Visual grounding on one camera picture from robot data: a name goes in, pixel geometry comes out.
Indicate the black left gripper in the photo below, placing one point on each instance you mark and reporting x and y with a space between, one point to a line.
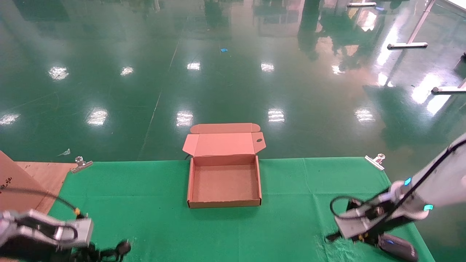
85 254

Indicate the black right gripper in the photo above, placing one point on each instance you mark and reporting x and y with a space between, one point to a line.
398 247

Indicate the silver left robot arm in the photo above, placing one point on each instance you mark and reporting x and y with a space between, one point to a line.
32 225

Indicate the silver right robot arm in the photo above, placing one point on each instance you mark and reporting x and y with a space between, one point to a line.
437 185

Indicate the open brown cardboard box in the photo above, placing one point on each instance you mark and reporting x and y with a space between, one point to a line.
224 182

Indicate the green table cloth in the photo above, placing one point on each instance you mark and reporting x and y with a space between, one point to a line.
255 233

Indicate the silver binder clip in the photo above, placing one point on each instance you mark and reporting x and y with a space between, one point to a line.
81 164
375 161

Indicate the white floor scrap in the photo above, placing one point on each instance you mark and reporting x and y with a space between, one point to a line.
64 153

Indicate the brown cardboard panel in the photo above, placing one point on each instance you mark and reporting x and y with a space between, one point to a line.
18 185

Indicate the metal table foot bar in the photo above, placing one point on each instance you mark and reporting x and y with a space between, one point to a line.
447 89

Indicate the long-legged metal table foot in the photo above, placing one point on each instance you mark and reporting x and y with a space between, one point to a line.
407 45

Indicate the short metal table foot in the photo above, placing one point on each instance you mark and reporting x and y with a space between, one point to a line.
361 4

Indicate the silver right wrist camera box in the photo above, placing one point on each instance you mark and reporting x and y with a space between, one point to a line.
358 222

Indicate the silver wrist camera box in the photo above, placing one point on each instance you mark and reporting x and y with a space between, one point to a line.
82 233
358 222

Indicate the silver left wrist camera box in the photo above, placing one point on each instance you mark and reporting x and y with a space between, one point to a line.
82 233

